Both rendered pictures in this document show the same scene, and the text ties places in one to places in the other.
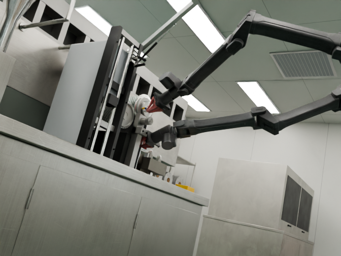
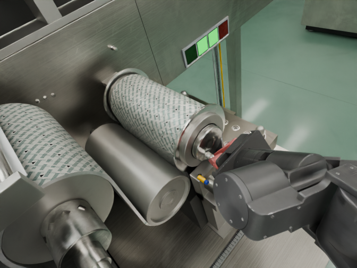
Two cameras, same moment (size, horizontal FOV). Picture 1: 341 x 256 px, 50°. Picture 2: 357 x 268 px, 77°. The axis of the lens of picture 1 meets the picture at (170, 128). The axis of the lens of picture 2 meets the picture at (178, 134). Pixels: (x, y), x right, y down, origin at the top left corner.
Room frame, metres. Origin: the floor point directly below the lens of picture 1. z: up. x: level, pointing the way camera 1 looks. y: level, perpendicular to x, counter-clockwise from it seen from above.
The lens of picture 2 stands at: (1.46, 0.07, 1.60)
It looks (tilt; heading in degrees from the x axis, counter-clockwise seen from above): 48 degrees down; 24
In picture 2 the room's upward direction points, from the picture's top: 19 degrees counter-clockwise
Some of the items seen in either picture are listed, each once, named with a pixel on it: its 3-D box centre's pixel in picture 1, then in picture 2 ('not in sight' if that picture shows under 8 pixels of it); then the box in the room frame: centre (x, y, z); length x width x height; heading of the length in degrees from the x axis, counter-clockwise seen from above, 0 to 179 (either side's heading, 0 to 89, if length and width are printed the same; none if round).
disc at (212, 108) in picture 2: (143, 108); (201, 139); (1.74, 0.15, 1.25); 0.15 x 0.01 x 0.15; 145
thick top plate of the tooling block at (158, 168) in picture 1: (128, 163); (210, 130); (1.98, 0.18, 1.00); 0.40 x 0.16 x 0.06; 55
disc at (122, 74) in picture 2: not in sight; (129, 96); (1.88, 0.36, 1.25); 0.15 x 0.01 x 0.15; 145
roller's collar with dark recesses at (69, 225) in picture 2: not in sight; (76, 234); (1.52, 0.27, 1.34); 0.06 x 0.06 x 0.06; 55
